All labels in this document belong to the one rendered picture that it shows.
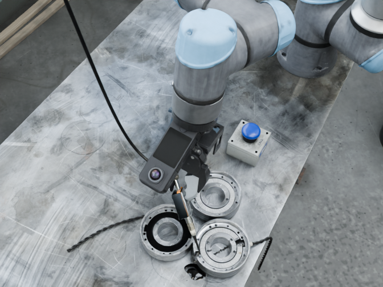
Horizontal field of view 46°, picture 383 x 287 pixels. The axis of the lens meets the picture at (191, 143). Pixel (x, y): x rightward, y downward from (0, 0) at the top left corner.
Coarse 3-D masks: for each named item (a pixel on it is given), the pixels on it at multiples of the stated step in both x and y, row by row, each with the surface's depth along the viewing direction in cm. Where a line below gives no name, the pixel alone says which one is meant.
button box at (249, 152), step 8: (240, 128) 97; (232, 136) 96; (240, 136) 96; (264, 136) 96; (232, 144) 95; (240, 144) 95; (248, 144) 95; (256, 144) 95; (264, 144) 95; (232, 152) 97; (240, 152) 95; (248, 152) 94; (256, 152) 93; (240, 160) 98; (248, 160) 96; (256, 160) 94
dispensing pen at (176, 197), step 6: (174, 180) 81; (174, 192) 81; (174, 198) 80; (180, 198) 80; (174, 204) 80; (180, 204) 80; (180, 210) 80; (180, 216) 80; (186, 216) 80; (186, 222) 82; (192, 222) 82; (192, 228) 82; (192, 234) 82; (198, 246) 82
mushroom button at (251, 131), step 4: (248, 124) 94; (252, 124) 94; (244, 128) 93; (248, 128) 93; (252, 128) 93; (256, 128) 93; (244, 132) 93; (248, 132) 93; (252, 132) 93; (256, 132) 93; (244, 136) 93; (248, 136) 92; (252, 136) 92; (256, 136) 93
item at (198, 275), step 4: (188, 264) 84; (192, 264) 84; (196, 264) 84; (184, 268) 84; (188, 268) 83; (192, 268) 83; (196, 268) 83; (200, 268) 83; (188, 272) 83; (192, 272) 83; (196, 272) 83; (200, 272) 83; (204, 272) 83; (192, 276) 83; (196, 276) 83; (200, 276) 83; (204, 276) 83
